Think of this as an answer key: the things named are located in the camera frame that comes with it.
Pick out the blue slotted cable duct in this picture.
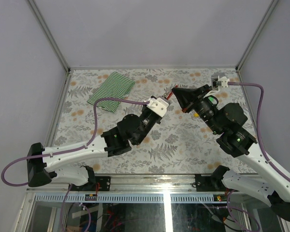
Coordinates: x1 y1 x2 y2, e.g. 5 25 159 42
35 193 215 203

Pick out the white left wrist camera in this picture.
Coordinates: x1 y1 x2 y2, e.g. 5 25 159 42
146 96 170 118

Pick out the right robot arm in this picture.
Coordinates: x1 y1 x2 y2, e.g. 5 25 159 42
172 85 290 222

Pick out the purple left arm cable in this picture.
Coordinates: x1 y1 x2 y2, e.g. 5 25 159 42
1 98 150 232

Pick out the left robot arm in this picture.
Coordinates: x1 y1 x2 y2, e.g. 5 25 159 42
27 103 167 191

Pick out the aluminium front rail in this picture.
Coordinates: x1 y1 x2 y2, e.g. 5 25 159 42
26 173 257 194

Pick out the green white striped cloth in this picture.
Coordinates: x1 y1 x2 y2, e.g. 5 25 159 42
87 72 135 113

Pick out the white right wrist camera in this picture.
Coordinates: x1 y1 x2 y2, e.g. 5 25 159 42
205 73 230 97

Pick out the red handled carabiner keyring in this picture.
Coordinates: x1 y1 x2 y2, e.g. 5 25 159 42
163 85 178 100

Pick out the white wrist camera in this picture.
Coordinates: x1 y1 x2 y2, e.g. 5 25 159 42
146 96 170 118
205 73 230 97

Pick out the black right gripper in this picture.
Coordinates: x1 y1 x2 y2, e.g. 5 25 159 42
172 84 223 134

